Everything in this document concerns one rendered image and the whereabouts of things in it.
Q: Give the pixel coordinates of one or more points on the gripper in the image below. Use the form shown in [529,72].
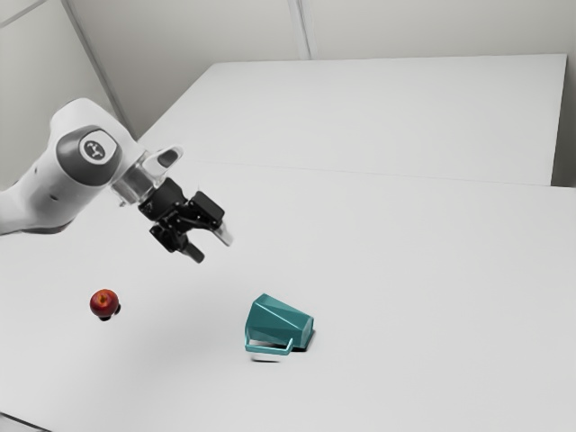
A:
[167,201]

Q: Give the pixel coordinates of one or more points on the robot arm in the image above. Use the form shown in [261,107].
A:
[54,180]

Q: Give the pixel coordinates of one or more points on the teal faceted mug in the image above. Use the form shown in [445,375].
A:
[278,323]

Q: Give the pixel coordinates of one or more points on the red apple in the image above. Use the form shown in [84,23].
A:
[104,303]

